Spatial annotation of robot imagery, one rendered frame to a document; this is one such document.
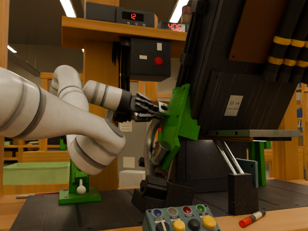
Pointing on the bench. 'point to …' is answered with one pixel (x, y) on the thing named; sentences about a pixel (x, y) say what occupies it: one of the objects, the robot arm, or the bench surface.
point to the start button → (209, 222)
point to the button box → (148, 225)
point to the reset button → (178, 225)
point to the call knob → (162, 226)
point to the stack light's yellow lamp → (185, 18)
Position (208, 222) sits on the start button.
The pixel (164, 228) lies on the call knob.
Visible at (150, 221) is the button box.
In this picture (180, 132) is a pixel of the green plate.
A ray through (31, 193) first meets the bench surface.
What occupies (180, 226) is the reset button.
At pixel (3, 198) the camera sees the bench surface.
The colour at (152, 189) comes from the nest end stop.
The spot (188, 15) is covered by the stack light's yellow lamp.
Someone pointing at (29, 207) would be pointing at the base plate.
